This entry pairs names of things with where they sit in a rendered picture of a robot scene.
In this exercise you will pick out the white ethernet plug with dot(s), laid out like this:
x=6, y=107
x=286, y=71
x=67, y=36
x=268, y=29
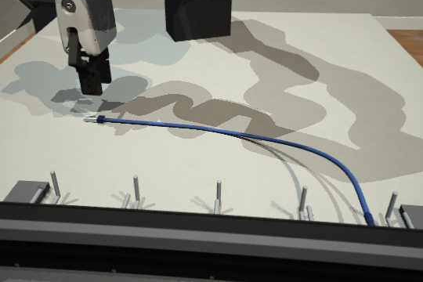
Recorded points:
x=94, y=118

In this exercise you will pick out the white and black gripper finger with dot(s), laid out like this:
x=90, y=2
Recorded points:
x=103, y=66
x=89, y=78

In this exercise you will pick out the blue patch cord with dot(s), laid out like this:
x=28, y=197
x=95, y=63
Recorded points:
x=367, y=215

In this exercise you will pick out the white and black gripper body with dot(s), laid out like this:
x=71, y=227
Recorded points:
x=94, y=20

